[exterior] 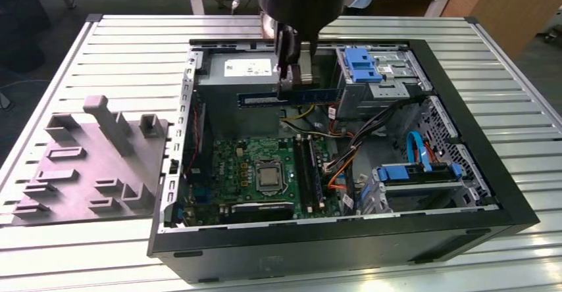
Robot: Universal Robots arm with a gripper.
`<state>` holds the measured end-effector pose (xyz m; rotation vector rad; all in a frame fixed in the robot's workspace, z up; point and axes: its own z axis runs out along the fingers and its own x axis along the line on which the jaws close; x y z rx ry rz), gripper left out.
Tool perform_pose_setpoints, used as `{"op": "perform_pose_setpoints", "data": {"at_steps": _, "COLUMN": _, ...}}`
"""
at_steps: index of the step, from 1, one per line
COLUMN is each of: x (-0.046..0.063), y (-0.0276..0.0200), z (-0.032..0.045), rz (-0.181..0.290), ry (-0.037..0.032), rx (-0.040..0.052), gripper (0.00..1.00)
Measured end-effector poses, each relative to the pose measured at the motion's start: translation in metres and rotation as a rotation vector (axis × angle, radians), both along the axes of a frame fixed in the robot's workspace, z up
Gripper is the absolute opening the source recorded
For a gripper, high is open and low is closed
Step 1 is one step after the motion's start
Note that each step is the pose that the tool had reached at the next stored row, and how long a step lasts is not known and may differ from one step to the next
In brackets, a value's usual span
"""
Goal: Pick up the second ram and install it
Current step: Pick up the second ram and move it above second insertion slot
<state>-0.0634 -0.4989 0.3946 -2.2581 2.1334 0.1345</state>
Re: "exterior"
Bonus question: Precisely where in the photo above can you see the grey power supply unit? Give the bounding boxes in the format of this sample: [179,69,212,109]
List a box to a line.
[195,52,283,140]

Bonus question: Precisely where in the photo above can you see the flat black cable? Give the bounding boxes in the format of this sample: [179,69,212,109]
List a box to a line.
[327,96,424,174]

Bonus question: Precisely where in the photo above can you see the blue RAM stick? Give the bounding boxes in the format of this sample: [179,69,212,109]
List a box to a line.
[236,87,343,109]

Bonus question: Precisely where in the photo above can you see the orange yellow red wires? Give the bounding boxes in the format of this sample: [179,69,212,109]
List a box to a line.
[327,168,355,193]

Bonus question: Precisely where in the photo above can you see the grey parts rack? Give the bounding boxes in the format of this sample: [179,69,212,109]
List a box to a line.
[0,94,175,229]

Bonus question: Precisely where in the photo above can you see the wooden cabinet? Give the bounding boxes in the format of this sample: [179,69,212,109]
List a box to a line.
[438,0,562,59]

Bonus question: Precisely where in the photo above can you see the black case fan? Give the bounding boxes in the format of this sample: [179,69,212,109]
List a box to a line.
[187,99,210,180]

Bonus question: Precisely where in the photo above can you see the blue flat data cable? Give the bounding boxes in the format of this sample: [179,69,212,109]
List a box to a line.
[404,130,435,172]

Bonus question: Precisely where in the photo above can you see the red black twisted wire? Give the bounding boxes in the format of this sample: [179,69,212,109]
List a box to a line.
[181,103,207,178]

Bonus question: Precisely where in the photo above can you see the black RAM slot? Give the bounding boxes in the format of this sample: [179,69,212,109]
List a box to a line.
[314,135,330,209]

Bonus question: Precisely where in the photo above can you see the silver disk bay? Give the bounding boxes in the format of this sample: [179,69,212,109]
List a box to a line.
[355,168,489,216]

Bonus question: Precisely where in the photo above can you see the black PC case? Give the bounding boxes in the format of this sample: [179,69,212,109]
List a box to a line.
[147,37,541,285]

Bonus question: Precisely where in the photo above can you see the silver CPU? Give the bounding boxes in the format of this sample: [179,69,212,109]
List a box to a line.
[256,166,284,188]

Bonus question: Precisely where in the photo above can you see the black white wire bundle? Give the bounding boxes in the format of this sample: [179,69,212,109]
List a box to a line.
[322,137,368,174]

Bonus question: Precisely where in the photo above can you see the silver optical drive cage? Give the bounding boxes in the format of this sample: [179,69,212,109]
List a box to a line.
[335,47,434,120]

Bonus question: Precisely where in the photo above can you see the green motherboard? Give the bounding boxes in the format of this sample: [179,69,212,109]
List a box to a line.
[210,136,352,223]

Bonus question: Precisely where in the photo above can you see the black graphics card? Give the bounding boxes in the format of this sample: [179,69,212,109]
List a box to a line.
[227,201,296,223]

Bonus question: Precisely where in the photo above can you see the metal socket cover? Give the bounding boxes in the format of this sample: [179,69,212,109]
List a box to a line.
[252,158,291,198]

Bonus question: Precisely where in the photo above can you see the grey black power wires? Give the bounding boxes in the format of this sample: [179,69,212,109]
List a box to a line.
[280,120,355,140]

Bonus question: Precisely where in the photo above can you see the blue drive latch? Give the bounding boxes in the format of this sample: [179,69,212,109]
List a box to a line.
[344,47,382,84]

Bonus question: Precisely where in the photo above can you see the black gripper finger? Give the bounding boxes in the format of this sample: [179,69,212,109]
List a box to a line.
[274,28,303,93]
[294,40,319,86]

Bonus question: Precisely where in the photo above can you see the yellow wire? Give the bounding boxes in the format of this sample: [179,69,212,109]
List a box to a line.
[280,103,318,122]

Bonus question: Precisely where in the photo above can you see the hard disk in blue carrier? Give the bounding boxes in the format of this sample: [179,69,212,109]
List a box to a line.
[372,162,464,187]

